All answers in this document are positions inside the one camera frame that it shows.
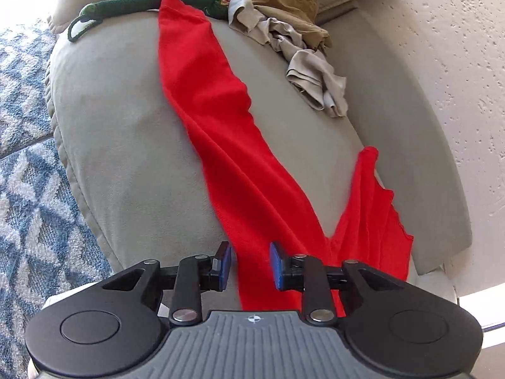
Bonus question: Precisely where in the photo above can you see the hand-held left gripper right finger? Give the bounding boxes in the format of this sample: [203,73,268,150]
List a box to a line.
[269,242,399,326]

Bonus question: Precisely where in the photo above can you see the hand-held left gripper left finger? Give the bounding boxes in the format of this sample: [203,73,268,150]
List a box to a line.
[100,241,233,326]

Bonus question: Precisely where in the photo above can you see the red shirt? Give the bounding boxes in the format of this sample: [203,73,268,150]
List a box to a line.
[157,0,414,312]

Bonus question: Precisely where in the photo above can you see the grey sofa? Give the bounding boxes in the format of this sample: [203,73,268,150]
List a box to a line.
[43,0,474,309]

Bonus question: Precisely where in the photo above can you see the crumpled grey cloth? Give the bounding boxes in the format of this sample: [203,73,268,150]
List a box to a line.
[227,0,350,118]

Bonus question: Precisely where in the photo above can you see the blue patterned rug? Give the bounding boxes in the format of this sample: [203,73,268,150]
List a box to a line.
[0,20,115,379]

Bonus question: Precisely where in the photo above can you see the crumpled khaki cloth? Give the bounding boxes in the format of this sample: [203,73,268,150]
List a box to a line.
[237,0,332,54]

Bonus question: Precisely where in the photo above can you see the green knitted toy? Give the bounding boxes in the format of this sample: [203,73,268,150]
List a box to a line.
[67,0,241,44]

